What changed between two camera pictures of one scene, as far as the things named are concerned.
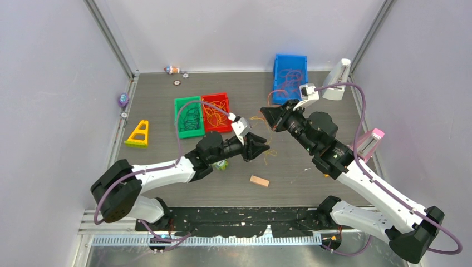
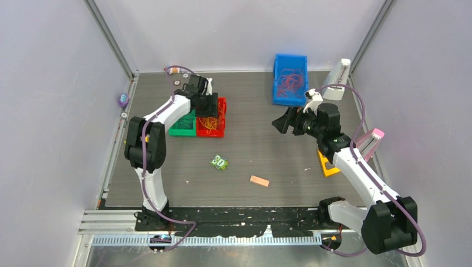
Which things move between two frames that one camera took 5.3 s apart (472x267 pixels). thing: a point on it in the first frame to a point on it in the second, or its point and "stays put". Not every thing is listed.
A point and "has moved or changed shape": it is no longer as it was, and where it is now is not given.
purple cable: x=181 y=110 has moved or changed shape
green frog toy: x=221 y=164 stays put
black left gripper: x=250 y=150 to x=212 y=110
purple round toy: x=123 y=100 stays put
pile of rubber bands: x=291 y=84 has moved or changed shape
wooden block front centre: x=259 y=181 stays put
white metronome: x=338 y=75 stays put
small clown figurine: x=171 y=69 stays put
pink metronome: x=367 y=143 stays put
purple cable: x=178 y=113 has moved or changed shape
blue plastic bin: x=290 y=71 stays put
